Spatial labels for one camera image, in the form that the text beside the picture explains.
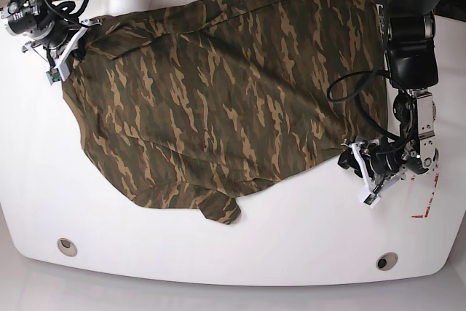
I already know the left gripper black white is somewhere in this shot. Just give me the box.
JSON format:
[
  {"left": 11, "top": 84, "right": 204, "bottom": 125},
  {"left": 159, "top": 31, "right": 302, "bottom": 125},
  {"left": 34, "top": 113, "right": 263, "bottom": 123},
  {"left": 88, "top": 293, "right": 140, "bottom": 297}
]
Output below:
[{"left": 337, "top": 136, "right": 406, "bottom": 198}]

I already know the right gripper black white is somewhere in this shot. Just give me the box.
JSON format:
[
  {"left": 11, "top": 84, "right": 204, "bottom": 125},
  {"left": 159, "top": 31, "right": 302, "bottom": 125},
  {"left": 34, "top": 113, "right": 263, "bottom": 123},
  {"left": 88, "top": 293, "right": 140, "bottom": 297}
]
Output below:
[{"left": 21, "top": 18, "right": 100, "bottom": 73}]

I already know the camouflage t-shirt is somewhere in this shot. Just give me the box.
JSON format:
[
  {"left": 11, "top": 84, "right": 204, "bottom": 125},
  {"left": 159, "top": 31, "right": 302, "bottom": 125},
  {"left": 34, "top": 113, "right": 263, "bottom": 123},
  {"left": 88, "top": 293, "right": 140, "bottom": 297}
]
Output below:
[{"left": 62, "top": 0, "right": 381, "bottom": 224}]

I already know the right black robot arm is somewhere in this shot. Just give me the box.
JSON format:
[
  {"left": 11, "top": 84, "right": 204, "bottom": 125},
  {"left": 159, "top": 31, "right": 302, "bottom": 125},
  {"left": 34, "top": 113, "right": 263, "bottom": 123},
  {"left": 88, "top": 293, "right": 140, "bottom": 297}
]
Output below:
[{"left": 1, "top": 0, "right": 101, "bottom": 83}]

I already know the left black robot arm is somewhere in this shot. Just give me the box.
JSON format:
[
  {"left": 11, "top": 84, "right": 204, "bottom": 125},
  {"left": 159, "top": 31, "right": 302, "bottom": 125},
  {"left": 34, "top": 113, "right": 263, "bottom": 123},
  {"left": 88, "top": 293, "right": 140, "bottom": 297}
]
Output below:
[{"left": 338, "top": 0, "right": 441, "bottom": 207}]

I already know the red tape rectangle marking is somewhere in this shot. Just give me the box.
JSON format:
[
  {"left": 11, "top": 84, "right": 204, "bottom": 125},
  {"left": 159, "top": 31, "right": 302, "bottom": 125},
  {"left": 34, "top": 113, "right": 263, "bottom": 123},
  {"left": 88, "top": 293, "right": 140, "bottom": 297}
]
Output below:
[{"left": 408, "top": 171, "right": 439, "bottom": 219}]

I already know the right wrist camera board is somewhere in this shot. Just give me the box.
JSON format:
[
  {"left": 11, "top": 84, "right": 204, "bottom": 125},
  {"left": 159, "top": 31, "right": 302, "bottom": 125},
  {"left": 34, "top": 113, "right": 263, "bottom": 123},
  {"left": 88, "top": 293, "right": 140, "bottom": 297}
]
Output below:
[{"left": 46, "top": 67, "right": 70, "bottom": 84}]

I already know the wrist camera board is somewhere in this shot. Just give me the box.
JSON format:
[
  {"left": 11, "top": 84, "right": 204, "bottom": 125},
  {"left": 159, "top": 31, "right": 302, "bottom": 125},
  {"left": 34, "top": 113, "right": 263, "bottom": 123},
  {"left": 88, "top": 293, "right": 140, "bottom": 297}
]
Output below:
[
  {"left": 358, "top": 189, "right": 381, "bottom": 208},
  {"left": 46, "top": 67, "right": 70, "bottom": 84}
]

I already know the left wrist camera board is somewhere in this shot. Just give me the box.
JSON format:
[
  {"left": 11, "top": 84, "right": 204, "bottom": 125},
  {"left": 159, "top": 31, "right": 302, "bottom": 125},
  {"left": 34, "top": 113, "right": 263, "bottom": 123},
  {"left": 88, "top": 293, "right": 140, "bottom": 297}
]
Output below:
[{"left": 358, "top": 189, "right": 381, "bottom": 208}]

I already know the black cable loop on table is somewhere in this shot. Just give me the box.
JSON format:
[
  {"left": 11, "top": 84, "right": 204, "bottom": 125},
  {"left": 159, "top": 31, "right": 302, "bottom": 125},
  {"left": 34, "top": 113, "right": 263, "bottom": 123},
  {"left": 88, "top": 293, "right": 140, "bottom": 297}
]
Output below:
[{"left": 327, "top": 68, "right": 401, "bottom": 144}]

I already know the right table cable grommet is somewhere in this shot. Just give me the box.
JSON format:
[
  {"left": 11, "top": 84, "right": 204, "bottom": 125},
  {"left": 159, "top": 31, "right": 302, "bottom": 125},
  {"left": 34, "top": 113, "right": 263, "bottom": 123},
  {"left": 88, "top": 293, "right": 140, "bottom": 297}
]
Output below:
[{"left": 376, "top": 252, "right": 398, "bottom": 272}]

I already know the table cable grommet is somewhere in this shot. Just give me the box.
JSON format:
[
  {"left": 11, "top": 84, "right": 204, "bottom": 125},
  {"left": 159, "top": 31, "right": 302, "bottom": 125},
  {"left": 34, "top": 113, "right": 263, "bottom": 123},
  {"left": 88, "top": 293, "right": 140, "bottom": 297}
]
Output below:
[
  {"left": 57, "top": 238, "right": 78, "bottom": 257},
  {"left": 376, "top": 252, "right": 398, "bottom": 272}
]

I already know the left table cable grommet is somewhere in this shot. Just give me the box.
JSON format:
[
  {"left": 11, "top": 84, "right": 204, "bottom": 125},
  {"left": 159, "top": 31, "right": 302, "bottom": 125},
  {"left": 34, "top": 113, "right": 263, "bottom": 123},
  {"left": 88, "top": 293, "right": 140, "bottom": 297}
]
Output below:
[{"left": 57, "top": 238, "right": 78, "bottom": 257}]

